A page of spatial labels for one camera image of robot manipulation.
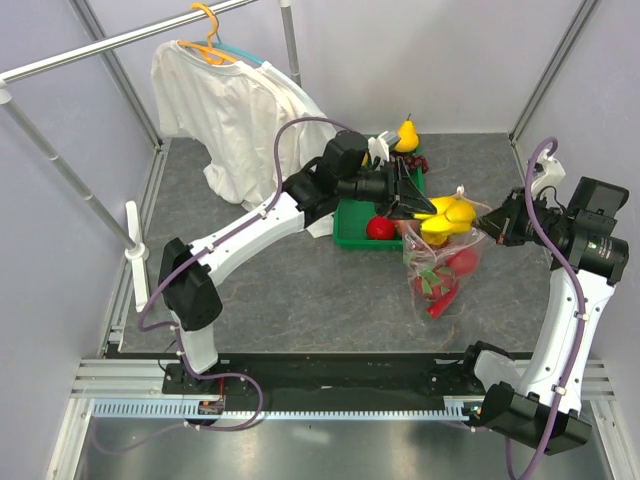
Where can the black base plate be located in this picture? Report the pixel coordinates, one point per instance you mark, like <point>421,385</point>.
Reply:
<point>355,380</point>

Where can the clear pink zip top bag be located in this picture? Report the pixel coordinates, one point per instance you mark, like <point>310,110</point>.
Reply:
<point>412,241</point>

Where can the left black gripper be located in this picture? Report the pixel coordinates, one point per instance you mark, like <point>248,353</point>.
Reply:
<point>407,199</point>

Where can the green plastic crate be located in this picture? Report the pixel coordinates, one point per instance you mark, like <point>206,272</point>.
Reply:
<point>351,218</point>

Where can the orange clothes hanger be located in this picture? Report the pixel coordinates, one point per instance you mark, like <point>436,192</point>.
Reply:
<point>208,52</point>

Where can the red chili pepper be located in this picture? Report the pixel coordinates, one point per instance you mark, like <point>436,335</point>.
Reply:
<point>437,307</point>

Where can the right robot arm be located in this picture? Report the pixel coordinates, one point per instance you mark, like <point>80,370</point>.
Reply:
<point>541,405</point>

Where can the white cable duct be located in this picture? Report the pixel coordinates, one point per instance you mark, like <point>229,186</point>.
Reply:
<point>196,409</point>

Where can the white t-shirt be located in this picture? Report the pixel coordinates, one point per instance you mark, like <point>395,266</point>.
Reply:
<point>255,122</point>

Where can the pink dragon fruit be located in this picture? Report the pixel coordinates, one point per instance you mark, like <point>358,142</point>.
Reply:
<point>434,281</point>

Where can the red apple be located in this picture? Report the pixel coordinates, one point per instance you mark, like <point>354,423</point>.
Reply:
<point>464,262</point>
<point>380,229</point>

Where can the yellow star fruit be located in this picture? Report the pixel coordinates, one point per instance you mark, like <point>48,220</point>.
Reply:
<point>453,216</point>

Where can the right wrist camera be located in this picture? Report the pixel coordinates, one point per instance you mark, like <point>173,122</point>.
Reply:
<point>548,172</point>

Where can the dark purple grapes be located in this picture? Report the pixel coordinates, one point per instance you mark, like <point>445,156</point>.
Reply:
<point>413,162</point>

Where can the teal clothes hanger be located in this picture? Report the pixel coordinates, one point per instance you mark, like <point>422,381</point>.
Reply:
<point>236,52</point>

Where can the silver clothes rack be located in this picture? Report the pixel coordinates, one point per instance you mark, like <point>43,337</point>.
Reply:
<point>58,260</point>

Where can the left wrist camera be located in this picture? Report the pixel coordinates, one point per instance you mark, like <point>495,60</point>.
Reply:
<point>380,147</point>

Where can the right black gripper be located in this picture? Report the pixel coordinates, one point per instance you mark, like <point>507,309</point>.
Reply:
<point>502,223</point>

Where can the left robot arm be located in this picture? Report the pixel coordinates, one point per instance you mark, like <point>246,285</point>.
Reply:
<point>351,167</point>

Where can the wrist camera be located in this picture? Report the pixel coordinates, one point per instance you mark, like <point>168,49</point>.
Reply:
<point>548,172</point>
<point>380,147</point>

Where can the yellow pear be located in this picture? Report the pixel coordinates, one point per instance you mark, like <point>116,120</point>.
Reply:
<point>408,137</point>

